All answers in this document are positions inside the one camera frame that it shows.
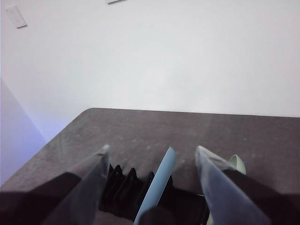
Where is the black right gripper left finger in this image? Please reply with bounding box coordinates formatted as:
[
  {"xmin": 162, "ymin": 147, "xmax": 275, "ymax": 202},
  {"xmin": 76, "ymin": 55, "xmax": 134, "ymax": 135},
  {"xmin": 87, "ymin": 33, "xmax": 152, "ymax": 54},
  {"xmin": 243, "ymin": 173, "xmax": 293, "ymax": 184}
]
[{"xmin": 0, "ymin": 144, "xmax": 111, "ymax": 225}]

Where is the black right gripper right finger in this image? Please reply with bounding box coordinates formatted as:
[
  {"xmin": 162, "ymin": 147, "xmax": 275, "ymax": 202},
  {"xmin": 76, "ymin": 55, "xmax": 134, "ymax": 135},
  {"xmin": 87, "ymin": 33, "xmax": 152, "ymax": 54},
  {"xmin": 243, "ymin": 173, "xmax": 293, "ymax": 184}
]
[{"xmin": 195, "ymin": 145, "xmax": 300, "ymax": 225}]

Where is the green plate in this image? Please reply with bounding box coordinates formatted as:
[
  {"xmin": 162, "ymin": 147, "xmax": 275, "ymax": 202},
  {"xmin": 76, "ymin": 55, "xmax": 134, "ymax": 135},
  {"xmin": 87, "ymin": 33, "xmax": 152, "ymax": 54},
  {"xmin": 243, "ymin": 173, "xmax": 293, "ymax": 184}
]
[{"xmin": 228, "ymin": 154, "xmax": 247, "ymax": 176}]

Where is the black plate rack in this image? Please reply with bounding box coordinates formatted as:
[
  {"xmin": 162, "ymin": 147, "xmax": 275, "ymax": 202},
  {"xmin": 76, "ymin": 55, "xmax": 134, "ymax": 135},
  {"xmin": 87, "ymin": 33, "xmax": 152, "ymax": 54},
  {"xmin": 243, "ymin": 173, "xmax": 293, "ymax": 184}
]
[{"xmin": 98, "ymin": 164, "xmax": 210, "ymax": 225}]

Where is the blue plate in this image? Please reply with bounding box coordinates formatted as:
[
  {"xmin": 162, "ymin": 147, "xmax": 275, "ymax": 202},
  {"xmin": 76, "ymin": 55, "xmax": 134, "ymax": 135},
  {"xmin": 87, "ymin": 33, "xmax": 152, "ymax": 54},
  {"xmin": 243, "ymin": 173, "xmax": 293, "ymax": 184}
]
[{"xmin": 133, "ymin": 147, "xmax": 177, "ymax": 225}]

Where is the white wall socket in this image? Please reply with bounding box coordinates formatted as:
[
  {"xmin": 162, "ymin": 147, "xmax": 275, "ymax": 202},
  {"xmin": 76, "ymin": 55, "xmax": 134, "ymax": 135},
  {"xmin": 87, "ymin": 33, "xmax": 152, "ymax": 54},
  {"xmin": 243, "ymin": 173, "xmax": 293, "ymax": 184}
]
[{"xmin": 5, "ymin": 5, "xmax": 28, "ymax": 30}]

